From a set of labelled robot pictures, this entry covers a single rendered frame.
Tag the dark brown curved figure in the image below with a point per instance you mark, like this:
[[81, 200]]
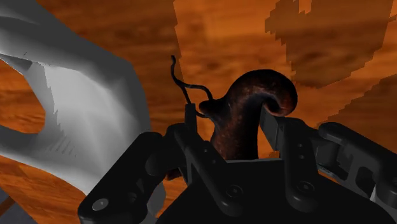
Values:
[[240, 124]]

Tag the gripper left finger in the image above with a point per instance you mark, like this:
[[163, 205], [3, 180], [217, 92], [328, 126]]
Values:
[[198, 155]]

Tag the white curved object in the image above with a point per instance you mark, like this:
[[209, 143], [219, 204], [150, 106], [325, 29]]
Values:
[[93, 118]]

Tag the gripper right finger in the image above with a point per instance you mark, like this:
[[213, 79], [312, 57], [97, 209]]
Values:
[[297, 155]]

